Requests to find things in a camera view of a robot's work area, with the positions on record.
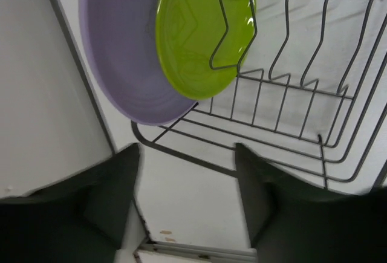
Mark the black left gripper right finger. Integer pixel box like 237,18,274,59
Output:
235,143,386,262

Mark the green plate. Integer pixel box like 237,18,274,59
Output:
155,0,257,100

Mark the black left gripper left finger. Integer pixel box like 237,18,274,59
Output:
1,143,141,262

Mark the grey wire dish rack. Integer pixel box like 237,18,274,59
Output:
131,0,386,193

